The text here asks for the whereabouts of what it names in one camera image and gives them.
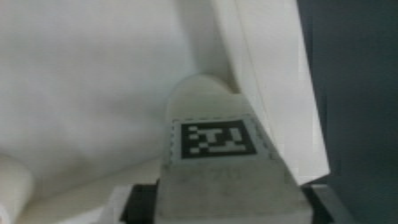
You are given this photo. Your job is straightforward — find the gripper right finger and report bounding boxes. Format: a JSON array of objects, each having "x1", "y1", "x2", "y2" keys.
[{"x1": 301, "y1": 177, "x2": 363, "y2": 224}]

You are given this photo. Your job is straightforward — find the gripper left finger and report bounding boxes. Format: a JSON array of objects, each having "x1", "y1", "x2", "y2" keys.
[{"x1": 120, "y1": 183, "x2": 159, "y2": 224}]

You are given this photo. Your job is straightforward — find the white table leg grasped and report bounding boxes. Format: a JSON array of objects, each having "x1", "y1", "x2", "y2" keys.
[{"x1": 155, "y1": 75, "x2": 313, "y2": 224}]

